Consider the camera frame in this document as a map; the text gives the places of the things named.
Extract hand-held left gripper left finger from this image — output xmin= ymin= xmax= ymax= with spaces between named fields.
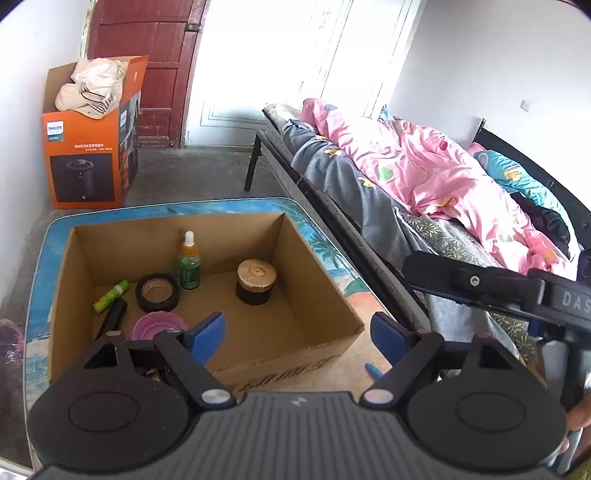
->
xmin=83 ymin=311 xmax=236 ymax=411

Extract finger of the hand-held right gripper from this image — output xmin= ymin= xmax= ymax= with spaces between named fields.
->
xmin=401 ymin=250 xmax=546 ymax=319

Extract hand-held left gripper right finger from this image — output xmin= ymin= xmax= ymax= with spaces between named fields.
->
xmin=360 ymin=311 xmax=527 ymax=409

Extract brown cardboard box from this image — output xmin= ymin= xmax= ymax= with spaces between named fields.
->
xmin=48 ymin=211 xmax=365 ymax=391

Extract person's right hand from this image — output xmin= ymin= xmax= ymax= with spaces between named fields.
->
xmin=564 ymin=396 xmax=591 ymax=455

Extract floral bed sheet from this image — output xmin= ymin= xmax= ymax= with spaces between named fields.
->
xmin=397 ymin=210 xmax=546 ymax=370

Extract purple collapsible cup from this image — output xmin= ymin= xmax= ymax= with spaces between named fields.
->
xmin=131 ymin=311 xmax=190 ymax=341

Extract black tape roll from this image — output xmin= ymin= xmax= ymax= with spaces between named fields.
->
xmin=135 ymin=273 xmax=181 ymax=313

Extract dark jar with gold lid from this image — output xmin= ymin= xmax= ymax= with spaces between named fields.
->
xmin=235 ymin=258 xmax=278 ymax=306

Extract green dropper bottle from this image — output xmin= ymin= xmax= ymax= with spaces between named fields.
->
xmin=178 ymin=231 xmax=202 ymax=293

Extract dark cloth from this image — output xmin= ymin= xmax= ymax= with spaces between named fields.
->
xmin=510 ymin=190 xmax=573 ymax=252

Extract green tube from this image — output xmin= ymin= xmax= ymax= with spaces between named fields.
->
xmin=92 ymin=279 xmax=129 ymax=313

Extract pink printed quilt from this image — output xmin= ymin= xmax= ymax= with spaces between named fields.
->
xmin=300 ymin=98 xmax=580 ymax=278

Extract grey blanket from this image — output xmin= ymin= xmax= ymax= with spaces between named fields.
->
xmin=279 ymin=119 xmax=444 ymax=333

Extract teal printed pillow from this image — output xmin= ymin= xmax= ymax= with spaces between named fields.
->
xmin=473 ymin=150 xmax=573 ymax=241

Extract dark round object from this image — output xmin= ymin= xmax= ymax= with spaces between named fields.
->
xmin=0 ymin=318 xmax=26 ymax=374

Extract orange printed carton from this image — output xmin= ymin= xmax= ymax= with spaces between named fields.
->
xmin=41 ymin=55 xmax=150 ymax=210

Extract red wooden door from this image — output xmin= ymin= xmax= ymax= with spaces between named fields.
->
xmin=81 ymin=0 xmax=208 ymax=148

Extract white cloth hats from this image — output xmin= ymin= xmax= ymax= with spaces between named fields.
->
xmin=55 ymin=58 xmax=129 ymax=120

